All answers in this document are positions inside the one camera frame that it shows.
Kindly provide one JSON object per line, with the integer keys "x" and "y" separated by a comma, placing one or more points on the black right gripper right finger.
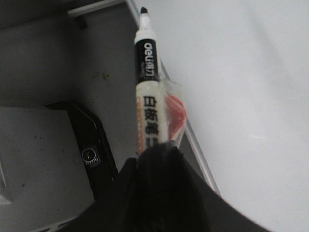
{"x": 170, "y": 199}

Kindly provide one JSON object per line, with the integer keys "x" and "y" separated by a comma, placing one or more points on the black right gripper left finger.
{"x": 114, "y": 211}

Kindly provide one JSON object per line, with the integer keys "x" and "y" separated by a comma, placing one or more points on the white black whiteboard marker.
{"x": 151, "y": 116}

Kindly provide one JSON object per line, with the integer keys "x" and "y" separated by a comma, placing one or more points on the clear tape with red pad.
{"x": 175, "y": 111}

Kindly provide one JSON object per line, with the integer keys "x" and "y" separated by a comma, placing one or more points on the white whiteboard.
{"x": 244, "y": 69}

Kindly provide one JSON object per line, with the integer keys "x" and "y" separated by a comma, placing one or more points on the black camera device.
{"x": 93, "y": 144}

